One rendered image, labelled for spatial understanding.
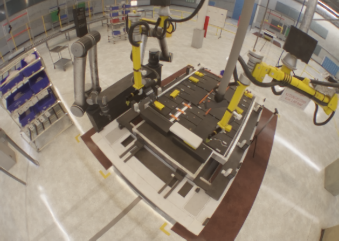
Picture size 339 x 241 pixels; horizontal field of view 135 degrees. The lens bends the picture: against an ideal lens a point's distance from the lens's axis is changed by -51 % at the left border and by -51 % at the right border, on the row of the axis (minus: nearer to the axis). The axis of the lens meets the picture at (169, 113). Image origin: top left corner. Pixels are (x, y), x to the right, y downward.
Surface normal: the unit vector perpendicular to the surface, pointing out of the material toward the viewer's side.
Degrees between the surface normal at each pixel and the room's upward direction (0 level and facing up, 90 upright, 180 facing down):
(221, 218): 0
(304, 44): 90
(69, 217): 0
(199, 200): 0
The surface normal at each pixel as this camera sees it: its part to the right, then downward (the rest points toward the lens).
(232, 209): 0.07, -0.67
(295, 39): -0.64, 0.54
